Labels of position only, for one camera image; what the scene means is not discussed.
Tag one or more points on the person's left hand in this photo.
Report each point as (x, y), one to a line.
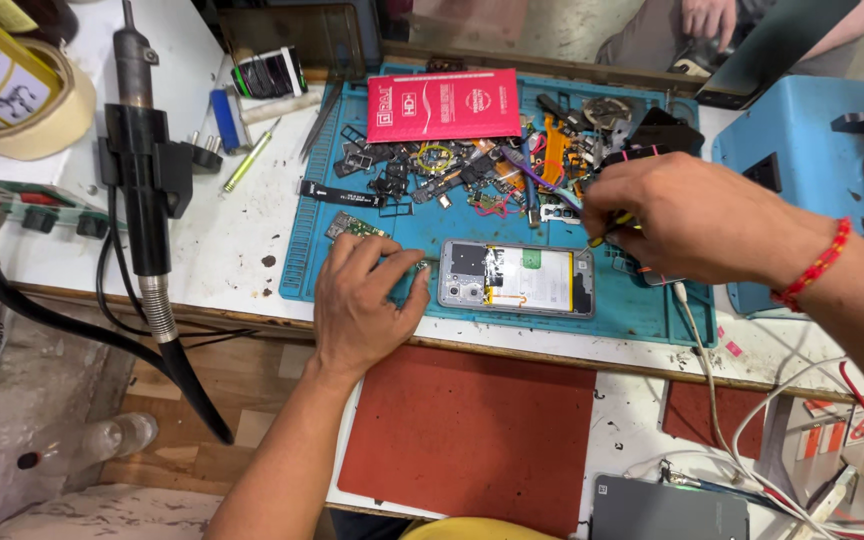
(361, 300)

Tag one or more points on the person's right hand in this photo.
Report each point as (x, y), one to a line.
(694, 217)

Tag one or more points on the person's right fingers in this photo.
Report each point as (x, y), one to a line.
(606, 202)

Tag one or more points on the phone with pink bands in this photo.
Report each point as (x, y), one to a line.
(638, 154)

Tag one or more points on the opened grey smartphone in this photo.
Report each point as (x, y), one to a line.
(522, 279)

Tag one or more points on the pile of phone spare parts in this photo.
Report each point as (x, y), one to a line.
(477, 172)

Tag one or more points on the red screen protector packet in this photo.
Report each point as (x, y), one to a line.
(443, 105)

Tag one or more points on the blue silicone repair mat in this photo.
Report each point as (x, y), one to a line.
(417, 225)

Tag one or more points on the blue screen separator machine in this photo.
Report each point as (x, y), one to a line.
(799, 150)

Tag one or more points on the black flat device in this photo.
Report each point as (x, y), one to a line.
(769, 52)

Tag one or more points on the small red mat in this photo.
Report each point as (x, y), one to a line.
(713, 420)

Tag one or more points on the green circuit board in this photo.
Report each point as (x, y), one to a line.
(353, 225)

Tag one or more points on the large red mat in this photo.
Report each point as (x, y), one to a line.
(469, 435)

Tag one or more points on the steel tweezers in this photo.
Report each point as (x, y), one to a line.
(323, 120)

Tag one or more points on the grey phone back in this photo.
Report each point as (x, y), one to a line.
(664, 511)

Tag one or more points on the orange labelled packets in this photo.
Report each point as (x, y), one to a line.
(841, 442)

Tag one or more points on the white tube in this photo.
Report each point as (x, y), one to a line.
(282, 107)

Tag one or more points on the yellow object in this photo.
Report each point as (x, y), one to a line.
(477, 529)

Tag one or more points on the dark glass panel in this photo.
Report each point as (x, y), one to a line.
(289, 37)

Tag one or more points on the green metal screwdriver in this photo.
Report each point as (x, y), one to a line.
(250, 159)

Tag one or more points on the black and white tape roll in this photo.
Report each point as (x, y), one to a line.
(271, 73)

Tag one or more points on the blue cutter knife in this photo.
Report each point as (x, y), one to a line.
(225, 120)

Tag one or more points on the black power plug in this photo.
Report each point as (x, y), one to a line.
(205, 154)

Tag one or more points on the black hot air gun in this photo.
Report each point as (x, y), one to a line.
(143, 165)

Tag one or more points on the beige masking tape roll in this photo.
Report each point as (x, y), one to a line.
(49, 127)

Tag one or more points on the clear plastic bottle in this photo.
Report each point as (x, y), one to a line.
(94, 441)

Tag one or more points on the rework station with knobs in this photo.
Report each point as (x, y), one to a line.
(34, 206)

